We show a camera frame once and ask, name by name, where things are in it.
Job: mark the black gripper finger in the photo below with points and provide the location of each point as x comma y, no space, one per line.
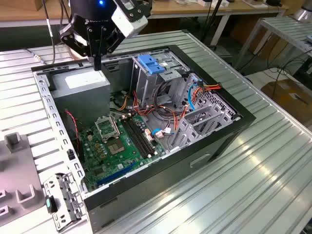
102,44
92,44

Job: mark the silver background robot arm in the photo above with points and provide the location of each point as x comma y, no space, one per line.
303,14

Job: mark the grey metal disk bay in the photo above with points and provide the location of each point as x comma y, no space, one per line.
190,131

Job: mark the blue plastic drive latch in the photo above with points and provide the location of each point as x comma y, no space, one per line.
151,64

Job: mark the small brown box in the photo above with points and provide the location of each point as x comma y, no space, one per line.
40,4

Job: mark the grey power supply unit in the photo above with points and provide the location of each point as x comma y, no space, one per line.
80,97

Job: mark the grey metal drive cage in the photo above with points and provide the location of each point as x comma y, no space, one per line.
143,85

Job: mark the black case fan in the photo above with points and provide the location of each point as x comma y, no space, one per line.
73,131

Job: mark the black RAM slot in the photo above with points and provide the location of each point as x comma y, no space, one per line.
137,136
134,137
140,135
143,134

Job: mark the CPU socket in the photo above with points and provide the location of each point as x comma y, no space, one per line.
115,147

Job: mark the small white connector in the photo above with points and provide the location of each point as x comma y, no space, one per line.
159,135

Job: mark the small white box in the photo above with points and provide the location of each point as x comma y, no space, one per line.
203,2

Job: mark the black tripod stand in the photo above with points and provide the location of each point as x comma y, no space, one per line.
212,17

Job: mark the green motherboard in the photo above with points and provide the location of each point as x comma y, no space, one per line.
114,161

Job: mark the blue expansion slot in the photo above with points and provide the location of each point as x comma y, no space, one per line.
117,174

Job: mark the grey parts rack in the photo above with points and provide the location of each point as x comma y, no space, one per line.
17,165

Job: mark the black open PC case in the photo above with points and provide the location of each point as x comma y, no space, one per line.
158,185

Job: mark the black latch teal button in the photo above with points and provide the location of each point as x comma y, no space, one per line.
50,203

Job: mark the black round desk device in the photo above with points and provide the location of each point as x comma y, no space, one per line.
274,2

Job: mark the cardboard box with label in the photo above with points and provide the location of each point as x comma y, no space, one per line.
280,92

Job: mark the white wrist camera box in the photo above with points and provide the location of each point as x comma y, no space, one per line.
129,22

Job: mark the wooden desk white frame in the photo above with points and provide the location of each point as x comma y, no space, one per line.
185,9

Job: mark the metal slot bracket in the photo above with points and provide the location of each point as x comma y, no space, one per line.
70,195

